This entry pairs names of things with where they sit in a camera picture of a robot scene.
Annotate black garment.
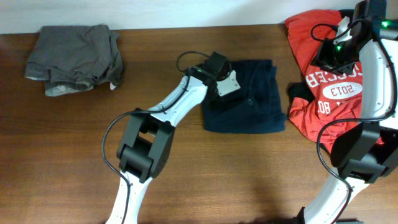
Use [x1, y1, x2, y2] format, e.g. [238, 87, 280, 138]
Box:
[285, 9, 353, 103]

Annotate grey folded garment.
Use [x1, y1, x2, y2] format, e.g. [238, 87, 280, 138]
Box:
[24, 24, 123, 97]

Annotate navy blue shorts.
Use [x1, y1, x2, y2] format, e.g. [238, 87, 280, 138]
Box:
[202, 59, 287, 134]

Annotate red soccer t-shirt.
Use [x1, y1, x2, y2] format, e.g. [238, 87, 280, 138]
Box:
[288, 24, 363, 152]

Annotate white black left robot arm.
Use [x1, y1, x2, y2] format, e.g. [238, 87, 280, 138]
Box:
[104, 67, 240, 223]

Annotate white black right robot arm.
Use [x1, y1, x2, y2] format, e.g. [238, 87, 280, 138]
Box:
[297, 16, 397, 223]

